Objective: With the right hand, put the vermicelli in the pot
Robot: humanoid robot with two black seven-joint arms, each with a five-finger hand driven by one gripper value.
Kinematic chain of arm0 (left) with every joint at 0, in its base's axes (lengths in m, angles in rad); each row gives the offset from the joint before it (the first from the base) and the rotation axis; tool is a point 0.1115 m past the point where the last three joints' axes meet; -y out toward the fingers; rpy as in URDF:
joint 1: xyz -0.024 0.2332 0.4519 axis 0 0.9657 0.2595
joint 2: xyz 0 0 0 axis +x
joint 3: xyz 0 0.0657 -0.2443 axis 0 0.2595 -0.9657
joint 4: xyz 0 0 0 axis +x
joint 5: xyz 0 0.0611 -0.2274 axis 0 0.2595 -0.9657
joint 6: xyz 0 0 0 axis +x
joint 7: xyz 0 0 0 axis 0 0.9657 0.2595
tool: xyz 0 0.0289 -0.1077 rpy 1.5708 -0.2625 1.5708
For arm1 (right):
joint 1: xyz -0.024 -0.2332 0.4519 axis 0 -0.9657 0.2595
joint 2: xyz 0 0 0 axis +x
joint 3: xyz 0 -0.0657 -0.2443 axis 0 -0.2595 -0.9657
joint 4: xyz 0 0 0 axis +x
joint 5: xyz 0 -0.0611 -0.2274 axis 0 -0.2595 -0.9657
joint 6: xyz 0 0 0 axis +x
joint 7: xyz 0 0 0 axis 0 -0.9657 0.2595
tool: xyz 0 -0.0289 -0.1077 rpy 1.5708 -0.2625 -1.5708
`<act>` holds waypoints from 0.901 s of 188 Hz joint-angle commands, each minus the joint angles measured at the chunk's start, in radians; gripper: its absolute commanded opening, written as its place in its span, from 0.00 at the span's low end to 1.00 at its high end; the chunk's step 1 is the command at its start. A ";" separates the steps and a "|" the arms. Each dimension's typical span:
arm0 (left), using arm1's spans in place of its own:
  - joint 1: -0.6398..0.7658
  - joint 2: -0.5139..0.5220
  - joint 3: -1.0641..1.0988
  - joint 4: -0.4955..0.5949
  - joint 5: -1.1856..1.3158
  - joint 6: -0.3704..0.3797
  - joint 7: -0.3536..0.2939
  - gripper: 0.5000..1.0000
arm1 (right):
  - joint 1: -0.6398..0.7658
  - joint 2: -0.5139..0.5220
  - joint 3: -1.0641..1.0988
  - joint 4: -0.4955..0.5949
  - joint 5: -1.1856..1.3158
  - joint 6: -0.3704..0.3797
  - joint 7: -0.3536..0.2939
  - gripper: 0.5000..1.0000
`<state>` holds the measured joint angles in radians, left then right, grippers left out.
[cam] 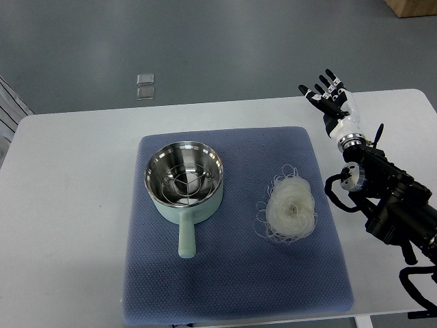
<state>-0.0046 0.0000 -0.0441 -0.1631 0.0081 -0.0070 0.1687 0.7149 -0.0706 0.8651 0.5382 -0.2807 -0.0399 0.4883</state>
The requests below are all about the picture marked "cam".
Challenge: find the wire steaming rack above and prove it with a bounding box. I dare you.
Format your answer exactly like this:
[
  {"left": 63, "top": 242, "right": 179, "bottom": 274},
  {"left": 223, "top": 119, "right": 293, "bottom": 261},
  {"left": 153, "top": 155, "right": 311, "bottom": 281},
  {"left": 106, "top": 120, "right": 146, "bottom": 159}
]
[{"left": 160, "top": 169, "right": 214, "bottom": 206}]

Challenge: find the blue textured mat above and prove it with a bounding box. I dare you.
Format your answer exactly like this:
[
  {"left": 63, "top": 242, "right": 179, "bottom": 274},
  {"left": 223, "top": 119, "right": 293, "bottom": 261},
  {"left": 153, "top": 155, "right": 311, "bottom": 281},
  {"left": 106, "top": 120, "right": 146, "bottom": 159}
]
[{"left": 122, "top": 127, "right": 354, "bottom": 325}]

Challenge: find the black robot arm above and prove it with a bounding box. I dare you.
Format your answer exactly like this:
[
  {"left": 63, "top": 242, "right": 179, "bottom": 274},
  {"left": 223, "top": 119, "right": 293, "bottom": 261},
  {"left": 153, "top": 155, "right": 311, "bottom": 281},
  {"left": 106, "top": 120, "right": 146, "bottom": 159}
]
[{"left": 324, "top": 127, "right": 436, "bottom": 319}]

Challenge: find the white vermicelli bundle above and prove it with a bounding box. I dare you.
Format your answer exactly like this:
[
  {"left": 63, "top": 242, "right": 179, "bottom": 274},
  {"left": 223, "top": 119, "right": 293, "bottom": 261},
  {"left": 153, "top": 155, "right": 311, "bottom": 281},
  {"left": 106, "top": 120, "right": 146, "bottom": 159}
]
[{"left": 253, "top": 164, "right": 318, "bottom": 244}]

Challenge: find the cardboard box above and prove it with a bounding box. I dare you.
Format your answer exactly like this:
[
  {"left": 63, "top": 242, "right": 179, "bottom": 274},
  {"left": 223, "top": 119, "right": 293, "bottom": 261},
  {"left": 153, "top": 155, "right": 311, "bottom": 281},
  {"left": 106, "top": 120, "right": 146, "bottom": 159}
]
[{"left": 384, "top": 0, "right": 436, "bottom": 18}]

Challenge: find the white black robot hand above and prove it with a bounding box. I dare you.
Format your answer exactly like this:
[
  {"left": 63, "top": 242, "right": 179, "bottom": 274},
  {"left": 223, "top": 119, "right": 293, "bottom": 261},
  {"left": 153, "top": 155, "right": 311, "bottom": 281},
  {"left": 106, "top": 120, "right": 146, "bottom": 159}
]
[{"left": 298, "top": 69, "right": 366, "bottom": 152}]

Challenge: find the striped white fabric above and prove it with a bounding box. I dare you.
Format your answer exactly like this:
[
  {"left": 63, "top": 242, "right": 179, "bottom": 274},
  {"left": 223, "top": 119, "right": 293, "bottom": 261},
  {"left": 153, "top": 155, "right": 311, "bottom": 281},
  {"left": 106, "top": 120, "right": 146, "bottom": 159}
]
[{"left": 1, "top": 77, "right": 34, "bottom": 165}]

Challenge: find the white table leg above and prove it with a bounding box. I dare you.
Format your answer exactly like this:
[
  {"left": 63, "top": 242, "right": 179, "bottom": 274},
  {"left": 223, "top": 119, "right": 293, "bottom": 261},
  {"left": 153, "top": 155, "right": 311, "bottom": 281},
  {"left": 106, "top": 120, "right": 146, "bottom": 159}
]
[{"left": 354, "top": 316, "right": 373, "bottom": 328}]

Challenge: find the mint green steel pot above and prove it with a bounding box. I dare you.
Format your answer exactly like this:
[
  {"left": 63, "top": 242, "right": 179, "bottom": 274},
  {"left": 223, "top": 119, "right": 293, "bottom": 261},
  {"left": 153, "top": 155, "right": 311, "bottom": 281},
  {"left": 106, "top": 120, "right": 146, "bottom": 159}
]
[{"left": 144, "top": 141, "right": 224, "bottom": 259}]

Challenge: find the upper floor socket plate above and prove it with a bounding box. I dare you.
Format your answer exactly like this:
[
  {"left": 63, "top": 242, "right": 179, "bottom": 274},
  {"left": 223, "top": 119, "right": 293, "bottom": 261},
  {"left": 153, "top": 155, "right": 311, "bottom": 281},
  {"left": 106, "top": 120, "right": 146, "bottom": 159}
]
[{"left": 137, "top": 73, "right": 154, "bottom": 85}]

